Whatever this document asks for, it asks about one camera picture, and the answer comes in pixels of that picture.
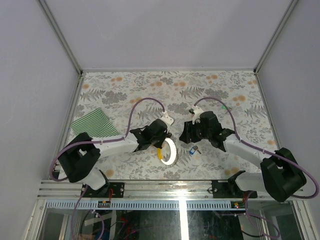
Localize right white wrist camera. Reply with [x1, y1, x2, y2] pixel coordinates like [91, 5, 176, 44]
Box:
[189, 105, 204, 125]

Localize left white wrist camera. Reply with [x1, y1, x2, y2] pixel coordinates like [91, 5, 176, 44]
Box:
[160, 110, 174, 128]

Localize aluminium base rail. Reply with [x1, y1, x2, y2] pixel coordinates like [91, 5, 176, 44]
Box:
[37, 179, 261, 210]

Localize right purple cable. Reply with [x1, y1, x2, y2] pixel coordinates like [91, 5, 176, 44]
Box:
[193, 96, 320, 200]

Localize blue key tag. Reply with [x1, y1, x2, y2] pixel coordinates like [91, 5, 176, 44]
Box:
[189, 147, 196, 155]

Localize green striped cloth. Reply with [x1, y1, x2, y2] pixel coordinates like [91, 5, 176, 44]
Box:
[71, 108, 119, 138]

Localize yellow key tag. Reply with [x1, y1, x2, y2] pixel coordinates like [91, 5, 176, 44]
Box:
[157, 148, 163, 160]

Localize floral table mat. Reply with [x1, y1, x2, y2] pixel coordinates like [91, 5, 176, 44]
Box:
[72, 70, 277, 180]

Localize purple cable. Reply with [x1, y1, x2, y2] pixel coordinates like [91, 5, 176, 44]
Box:
[193, 96, 320, 200]
[49, 97, 167, 182]

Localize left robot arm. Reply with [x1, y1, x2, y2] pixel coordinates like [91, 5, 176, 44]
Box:
[58, 116, 174, 198]

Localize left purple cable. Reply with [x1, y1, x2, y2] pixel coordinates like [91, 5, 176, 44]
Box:
[49, 97, 167, 182]

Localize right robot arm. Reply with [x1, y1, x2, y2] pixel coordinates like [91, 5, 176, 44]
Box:
[179, 109, 307, 203]

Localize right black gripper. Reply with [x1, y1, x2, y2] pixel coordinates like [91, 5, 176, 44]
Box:
[179, 119, 212, 144]

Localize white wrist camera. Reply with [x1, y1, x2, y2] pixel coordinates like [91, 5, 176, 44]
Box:
[189, 105, 204, 125]
[160, 110, 174, 128]

